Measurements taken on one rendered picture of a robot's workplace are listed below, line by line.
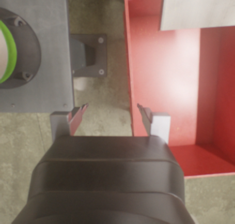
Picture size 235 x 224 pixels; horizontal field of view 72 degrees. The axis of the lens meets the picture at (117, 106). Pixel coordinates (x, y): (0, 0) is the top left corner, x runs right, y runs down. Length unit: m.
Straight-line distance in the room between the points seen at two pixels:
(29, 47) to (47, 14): 0.07
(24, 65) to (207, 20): 0.42
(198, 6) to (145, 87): 0.39
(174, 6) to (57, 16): 0.26
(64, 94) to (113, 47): 0.94
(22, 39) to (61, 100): 0.13
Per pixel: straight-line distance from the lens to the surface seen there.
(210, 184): 1.91
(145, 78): 0.73
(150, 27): 0.74
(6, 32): 0.32
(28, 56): 0.35
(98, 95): 1.30
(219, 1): 0.49
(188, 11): 0.46
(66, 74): 0.36
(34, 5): 0.38
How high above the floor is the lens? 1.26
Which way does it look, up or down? 74 degrees down
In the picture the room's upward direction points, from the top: 179 degrees clockwise
